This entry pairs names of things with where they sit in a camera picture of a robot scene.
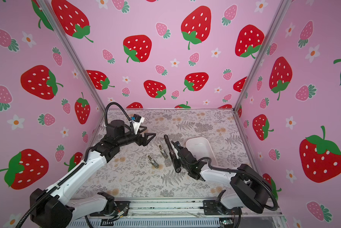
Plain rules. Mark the aluminium corner post right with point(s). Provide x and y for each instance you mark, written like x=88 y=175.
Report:
x=274 y=26

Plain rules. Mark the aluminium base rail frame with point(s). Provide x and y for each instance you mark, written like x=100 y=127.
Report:
x=177 y=213

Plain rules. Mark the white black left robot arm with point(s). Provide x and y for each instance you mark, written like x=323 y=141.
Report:
x=48 y=207

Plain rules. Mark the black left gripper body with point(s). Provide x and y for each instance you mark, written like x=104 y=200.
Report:
x=129 y=138

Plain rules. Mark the beige eraser block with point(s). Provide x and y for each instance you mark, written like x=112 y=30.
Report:
x=153 y=162

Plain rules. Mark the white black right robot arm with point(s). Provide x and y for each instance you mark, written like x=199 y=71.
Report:
x=249 y=188

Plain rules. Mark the aluminium corner post left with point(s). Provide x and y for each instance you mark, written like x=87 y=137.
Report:
x=49 y=13

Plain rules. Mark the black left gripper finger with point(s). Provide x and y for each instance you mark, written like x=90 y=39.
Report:
x=148 y=138
x=141 y=129

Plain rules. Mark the white plastic tray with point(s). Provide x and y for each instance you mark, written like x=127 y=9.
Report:
x=200 y=147

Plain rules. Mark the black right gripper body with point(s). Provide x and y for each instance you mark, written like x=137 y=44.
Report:
x=179 y=163

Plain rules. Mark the aluminium corner post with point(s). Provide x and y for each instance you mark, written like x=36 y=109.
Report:
x=274 y=26
x=49 y=13

